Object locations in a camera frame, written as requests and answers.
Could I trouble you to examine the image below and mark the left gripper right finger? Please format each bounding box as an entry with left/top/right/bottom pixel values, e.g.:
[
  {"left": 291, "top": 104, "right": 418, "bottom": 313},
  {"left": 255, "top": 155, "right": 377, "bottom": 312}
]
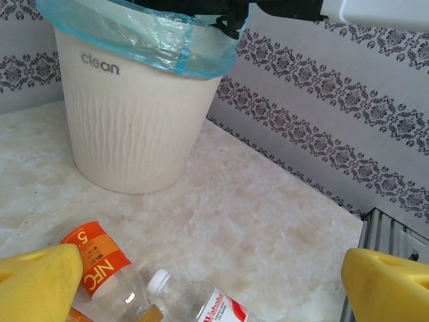
[{"left": 341, "top": 248, "right": 429, "bottom": 322}]

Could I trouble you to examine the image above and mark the orange NFC label bottle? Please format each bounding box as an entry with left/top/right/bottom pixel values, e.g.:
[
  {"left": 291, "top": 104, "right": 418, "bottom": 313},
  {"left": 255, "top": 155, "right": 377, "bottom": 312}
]
[{"left": 59, "top": 220, "right": 165, "bottom": 322}]

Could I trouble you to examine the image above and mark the white ribbed waste bin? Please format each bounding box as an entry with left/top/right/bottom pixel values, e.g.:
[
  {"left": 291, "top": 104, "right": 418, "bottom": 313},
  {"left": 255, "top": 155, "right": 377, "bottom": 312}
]
[{"left": 53, "top": 25, "right": 224, "bottom": 195}]

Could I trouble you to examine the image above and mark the orange juice bottle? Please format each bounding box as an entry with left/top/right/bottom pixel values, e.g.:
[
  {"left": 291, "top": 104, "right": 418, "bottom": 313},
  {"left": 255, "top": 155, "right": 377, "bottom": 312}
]
[{"left": 66, "top": 307, "right": 98, "bottom": 322}]

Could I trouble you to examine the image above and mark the Wahaha water bottle white cap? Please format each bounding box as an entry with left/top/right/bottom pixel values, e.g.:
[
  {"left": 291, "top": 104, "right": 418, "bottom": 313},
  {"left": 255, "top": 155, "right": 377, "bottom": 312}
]
[{"left": 146, "top": 268, "right": 269, "bottom": 322}]

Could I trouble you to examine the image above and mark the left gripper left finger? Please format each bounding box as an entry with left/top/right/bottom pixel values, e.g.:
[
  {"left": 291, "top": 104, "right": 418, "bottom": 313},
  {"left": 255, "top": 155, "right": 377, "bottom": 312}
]
[{"left": 0, "top": 244, "right": 84, "bottom": 322}]

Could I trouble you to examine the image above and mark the aluminium side rail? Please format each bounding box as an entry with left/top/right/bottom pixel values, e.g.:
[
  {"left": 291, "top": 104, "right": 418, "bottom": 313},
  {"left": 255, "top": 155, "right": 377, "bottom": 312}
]
[{"left": 341, "top": 207, "right": 429, "bottom": 322}]

